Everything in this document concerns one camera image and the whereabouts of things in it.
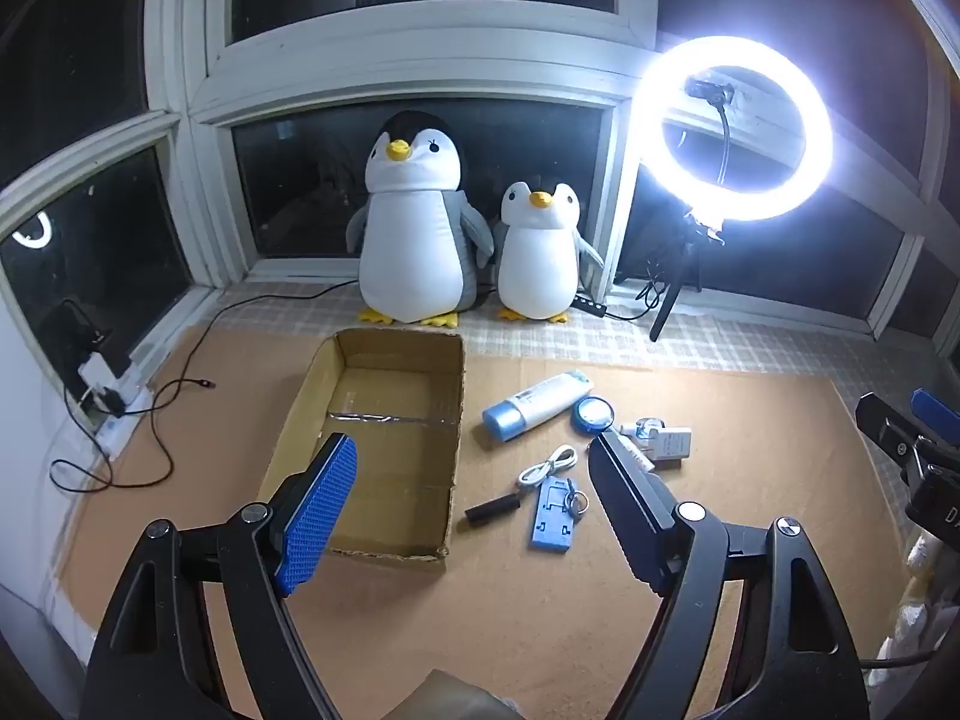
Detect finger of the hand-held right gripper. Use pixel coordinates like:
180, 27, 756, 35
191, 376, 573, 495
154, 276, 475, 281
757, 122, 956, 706
910, 388, 960, 437
855, 391, 931, 482

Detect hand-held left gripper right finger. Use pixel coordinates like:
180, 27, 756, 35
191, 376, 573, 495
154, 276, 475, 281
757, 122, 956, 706
587, 431, 871, 720

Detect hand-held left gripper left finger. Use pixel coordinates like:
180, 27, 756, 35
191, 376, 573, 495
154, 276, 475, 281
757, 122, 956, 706
86, 431, 359, 720

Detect small pink bottle grey cap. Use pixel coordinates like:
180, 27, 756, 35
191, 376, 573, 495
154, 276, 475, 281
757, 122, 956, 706
619, 431, 657, 475

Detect white charger adapter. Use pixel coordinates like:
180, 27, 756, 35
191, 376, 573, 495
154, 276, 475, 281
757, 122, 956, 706
645, 426, 693, 470

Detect white cable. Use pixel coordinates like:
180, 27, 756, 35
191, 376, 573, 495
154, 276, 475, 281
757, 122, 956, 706
517, 444, 578, 492

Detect blue round tin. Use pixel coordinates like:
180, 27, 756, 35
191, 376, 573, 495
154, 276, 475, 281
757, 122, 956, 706
570, 395, 616, 436

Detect white tube with blue cap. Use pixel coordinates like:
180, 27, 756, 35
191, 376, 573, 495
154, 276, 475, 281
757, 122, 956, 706
481, 369, 595, 442

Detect brown cardboard box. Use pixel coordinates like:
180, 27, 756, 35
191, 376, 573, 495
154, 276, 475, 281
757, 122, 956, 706
255, 328, 467, 562

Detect white plastic bag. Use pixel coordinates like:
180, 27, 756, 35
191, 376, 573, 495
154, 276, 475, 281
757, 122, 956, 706
874, 532, 946, 691

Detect blue phone stand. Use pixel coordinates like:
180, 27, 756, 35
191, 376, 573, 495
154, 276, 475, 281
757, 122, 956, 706
527, 476, 575, 551

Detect checked cloth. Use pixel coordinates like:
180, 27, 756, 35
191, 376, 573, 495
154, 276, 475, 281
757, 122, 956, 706
214, 277, 946, 391

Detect white power strip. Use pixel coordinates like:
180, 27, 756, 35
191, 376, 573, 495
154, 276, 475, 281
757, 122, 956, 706
71, 360, 155, 458

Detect black tripod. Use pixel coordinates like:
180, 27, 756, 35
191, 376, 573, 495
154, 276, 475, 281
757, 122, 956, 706
649, 206, 725, 342

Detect clear plastic bag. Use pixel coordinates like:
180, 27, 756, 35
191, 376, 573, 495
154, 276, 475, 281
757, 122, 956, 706
390, 667, 526, 720

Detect white square charger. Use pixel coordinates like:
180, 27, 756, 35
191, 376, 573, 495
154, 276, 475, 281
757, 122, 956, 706
79, 356, 132, 398

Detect small penguin plush toy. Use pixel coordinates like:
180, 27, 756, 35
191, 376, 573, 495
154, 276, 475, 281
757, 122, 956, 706
491, 180, 605, 325

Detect large penguin plush toy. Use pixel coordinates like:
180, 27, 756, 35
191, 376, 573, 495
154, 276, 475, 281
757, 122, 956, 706
346, 110, 496, 327

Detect black rectangular device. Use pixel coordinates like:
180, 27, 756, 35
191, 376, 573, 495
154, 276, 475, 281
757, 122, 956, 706
60, 300, 113, 361

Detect black phone clamp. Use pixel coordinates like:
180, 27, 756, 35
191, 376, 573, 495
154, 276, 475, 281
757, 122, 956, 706
684, 73, 740, 188

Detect long black cable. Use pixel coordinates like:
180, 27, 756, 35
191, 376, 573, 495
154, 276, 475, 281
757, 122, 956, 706
49, 279, 361, 496

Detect black ring light cable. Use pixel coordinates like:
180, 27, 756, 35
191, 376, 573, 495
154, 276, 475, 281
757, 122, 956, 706
604, 279, 672, 322

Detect white ring light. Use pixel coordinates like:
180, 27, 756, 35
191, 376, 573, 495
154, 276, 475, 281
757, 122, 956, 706
628, 36, 835, 224

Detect white window frame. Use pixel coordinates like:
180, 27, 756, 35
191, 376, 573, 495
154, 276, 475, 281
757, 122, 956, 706
0, 0, 960, 346

